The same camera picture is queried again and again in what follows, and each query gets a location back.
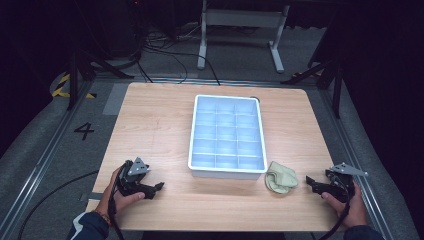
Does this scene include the yellow black striped tape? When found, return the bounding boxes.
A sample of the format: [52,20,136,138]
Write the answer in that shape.
[51,73,98,100]

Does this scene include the bundle of black cables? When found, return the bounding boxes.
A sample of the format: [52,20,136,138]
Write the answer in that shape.
[134,28,222,86]

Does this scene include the grey tape patch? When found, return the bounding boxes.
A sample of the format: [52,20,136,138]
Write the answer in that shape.
[102,82,130,117]

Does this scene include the white divided tray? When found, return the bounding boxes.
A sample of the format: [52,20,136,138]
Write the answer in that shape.
[187,93,269,181]

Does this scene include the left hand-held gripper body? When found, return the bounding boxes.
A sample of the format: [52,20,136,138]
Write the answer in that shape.
[115,156,151,198]

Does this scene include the right hand-held gripper black cable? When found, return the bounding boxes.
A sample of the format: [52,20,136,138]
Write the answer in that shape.
[318,173,353,240]

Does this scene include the green cloth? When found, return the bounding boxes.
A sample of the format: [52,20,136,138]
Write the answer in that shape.
[264,160,300,195]

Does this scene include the left hand-held gripper black cable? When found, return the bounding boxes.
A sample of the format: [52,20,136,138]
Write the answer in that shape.
[107,159,134,240]

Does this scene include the black metal stand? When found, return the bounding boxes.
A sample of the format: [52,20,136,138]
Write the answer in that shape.
[280,56,345,120]
[65,49,135,112]

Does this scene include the aluminium floor rail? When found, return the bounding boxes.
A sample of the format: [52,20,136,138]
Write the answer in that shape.
[0,79,96,240]
[316,87,396,240]

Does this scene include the hand-held gripper black cable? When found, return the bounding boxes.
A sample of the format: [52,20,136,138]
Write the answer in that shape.
[318,173,353,240]
[107,159,134,240]

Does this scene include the person's right hand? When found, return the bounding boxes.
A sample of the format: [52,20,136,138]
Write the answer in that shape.
[321,181,368,230]

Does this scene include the person's left hand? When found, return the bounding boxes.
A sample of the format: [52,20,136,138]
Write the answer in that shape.
[95,165,146,218]

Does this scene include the white desk frame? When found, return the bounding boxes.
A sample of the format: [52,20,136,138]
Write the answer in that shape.
[195,0,292,75]

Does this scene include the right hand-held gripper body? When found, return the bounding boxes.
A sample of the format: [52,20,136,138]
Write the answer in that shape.
[324,162,369,204]

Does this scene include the black floor cable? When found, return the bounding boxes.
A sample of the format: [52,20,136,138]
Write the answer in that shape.
[16,169,100,240]

